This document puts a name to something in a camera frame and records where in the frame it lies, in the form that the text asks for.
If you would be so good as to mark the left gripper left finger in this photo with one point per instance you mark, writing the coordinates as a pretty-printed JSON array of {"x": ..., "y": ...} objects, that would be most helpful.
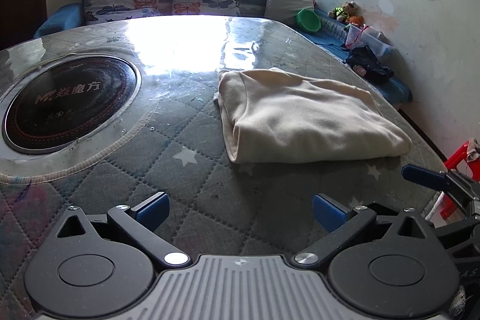
[{"x": 138, "y": 224}]

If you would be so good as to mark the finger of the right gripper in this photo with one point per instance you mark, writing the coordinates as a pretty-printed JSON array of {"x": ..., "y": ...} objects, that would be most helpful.
[
  {"x": 461, "y": 242},
  {"x": 458, "y": 187}
]

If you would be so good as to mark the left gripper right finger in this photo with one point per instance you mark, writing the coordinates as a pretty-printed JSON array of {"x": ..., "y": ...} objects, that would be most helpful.
[{"x": 343, "y": 226}]

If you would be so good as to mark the cream sweater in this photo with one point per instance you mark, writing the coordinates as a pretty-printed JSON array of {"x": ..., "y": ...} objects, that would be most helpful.
[{"x": 273, "y": 116}]

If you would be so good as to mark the dark clothes pile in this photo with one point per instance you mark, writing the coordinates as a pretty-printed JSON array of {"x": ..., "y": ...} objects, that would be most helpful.
[{"x": 365, "y": 63}]

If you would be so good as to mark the red plastic stool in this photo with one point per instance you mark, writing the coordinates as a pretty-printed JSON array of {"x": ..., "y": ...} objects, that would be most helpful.
[{"x": 466, "y": 161}]

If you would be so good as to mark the quilted grey star table cover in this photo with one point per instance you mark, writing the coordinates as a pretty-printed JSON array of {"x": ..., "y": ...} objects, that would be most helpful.
[{"x": 170, "y": 140}]

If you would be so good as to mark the blue sofa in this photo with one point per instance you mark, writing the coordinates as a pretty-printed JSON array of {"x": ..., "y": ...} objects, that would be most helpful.
[{"x": 329, "y": 37}]

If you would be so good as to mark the clear plastic bag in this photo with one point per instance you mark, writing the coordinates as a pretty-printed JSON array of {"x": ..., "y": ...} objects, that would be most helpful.
[{"x": 367, "y": 36}]

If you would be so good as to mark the green plastic bowl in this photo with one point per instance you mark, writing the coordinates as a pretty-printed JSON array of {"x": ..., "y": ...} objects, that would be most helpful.
[{"x": 308, "y": 21}]

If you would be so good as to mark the plush toy bear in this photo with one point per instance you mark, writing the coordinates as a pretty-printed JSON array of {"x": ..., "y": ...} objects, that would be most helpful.
[{"x": 348, "y": 13}]

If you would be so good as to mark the left butterfly cushion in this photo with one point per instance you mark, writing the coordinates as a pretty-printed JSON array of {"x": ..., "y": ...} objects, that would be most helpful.
[{"x": 102, "y": 11}]

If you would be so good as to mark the grey pillow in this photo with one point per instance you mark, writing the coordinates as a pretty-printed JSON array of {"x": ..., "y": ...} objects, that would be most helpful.
[{"x": 285, "y": 11}]

